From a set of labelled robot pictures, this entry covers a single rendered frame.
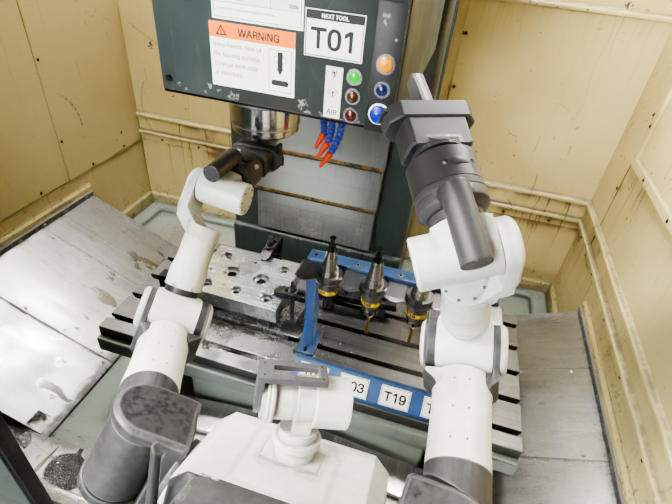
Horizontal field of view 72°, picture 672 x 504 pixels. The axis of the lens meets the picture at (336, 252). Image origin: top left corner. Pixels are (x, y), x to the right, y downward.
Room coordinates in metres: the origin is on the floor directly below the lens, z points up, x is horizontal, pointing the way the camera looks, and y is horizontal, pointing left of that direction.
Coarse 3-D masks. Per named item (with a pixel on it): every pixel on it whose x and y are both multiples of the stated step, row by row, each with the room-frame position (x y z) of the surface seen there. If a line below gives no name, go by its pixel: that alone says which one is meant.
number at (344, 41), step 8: (328, 24) 0.79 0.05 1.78; (328, 32) 0.79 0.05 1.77; (336, 32) 0.78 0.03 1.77; (344, 32) 0.78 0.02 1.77; (352, 32) 0.78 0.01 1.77; (360, 32) 0.77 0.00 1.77; (328, 40) 0.79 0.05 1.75; (336, 40) 0.78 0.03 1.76; (344, 40) 0.78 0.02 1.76; (352, 40) 0.78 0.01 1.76; (328, 48) 0.79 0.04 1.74; (336, 48) 0.78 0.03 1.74; (344, 48) 0.78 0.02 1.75; (352, 48) 0.78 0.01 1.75; (344, 56) 0.78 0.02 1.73; (352, 56) 0.78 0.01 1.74
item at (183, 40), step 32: (160, 0) 0.85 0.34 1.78; (192, 0) 0.84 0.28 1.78; (320, 0) 0.79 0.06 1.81; (352, 0) 0.78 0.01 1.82; (384, 0) 0.77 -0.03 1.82; (416, 0) 0.77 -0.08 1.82; (160, 32) 0.85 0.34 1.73; (192, 32) 0.84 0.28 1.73; (416, 32) 0.84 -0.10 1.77; (192, 64) 0.84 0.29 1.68; (320, 64) 0.79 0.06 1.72; (352, 64) 0.78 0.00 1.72; (416, 64) 0.94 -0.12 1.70; (224, 96) 0.83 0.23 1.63; (256, 96) 0.81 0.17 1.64; (320, 96) 0.79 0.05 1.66
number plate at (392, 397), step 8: (384, 384) 0.75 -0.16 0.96; (384, 392) 0.74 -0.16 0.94; (392, 392) 0.74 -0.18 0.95; (400, 392) 0.74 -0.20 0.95; (408, 392) 0.74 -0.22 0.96; (384, 400) 0.73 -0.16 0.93; (392, 400) 0.73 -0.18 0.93; (400, 400) 0.73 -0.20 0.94; (408, 400) 0.73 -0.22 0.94; (400, 408) 0.71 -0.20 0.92
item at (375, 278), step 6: (372, 264) 0.83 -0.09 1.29; (378, 264) 0.82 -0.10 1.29; (372, 270) 0.82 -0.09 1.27; (378, 270) 0.82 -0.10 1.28; (372, 276) 0.82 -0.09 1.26; (378, 276) 0.82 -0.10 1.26; (366, 282) 0.82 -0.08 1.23; (372, 282) 0.81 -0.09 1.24; (378, 282) 0.81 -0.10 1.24; (372, 288) 0.81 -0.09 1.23; (378, 288) 0.81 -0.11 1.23
